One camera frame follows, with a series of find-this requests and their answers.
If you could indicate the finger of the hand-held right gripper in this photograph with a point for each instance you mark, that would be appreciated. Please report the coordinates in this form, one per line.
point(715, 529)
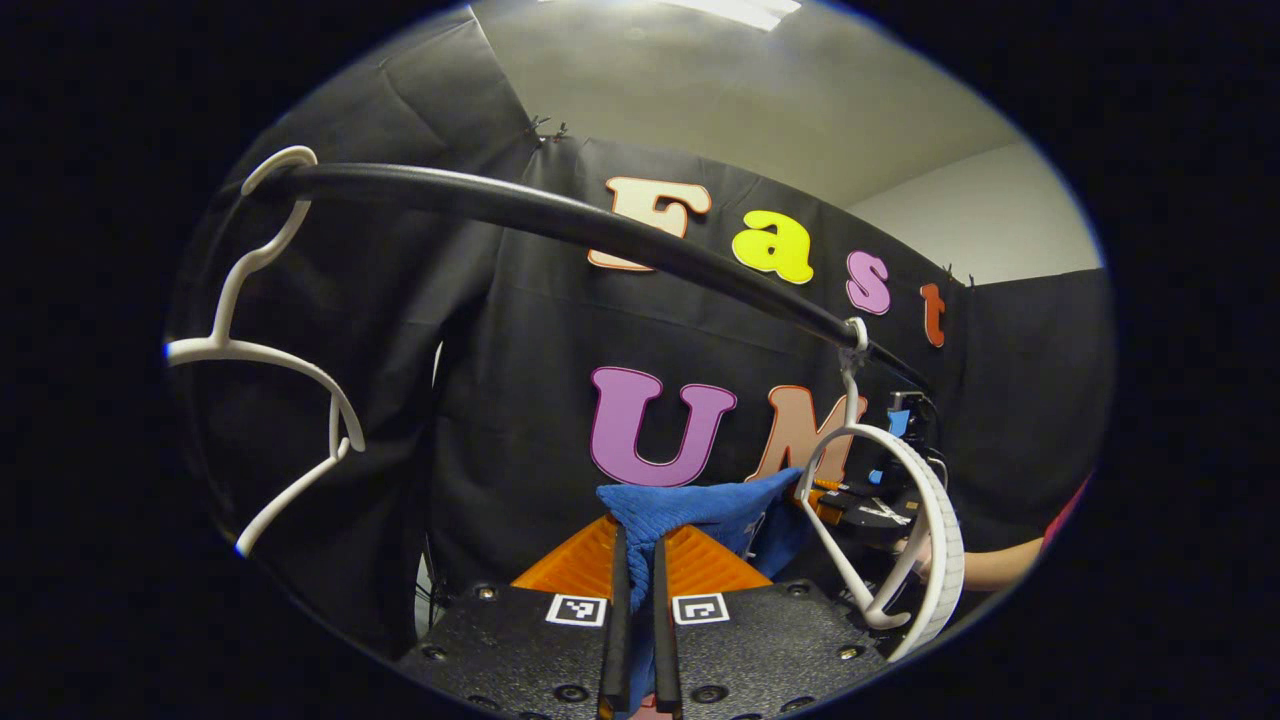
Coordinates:
point(830, 497)

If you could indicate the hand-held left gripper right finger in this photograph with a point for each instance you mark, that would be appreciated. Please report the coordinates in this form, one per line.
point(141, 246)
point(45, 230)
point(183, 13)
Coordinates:
point(666, 630)

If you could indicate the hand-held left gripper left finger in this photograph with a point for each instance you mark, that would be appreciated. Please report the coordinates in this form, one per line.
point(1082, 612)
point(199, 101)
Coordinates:
point(616, 620)

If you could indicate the white hanger with taped hook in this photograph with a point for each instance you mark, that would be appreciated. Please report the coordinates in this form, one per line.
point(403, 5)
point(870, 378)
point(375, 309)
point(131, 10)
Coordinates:
point(945, 540)

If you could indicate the black clothes rack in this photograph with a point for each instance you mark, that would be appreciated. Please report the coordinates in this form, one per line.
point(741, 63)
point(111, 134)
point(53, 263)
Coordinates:
point(560, 215)

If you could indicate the plain white plastic hanger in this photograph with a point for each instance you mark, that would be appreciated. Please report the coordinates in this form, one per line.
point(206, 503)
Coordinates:
point(250, 352)

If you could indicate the person's pink top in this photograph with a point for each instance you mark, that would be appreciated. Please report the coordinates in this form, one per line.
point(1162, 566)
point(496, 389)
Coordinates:
point(1065, 515)

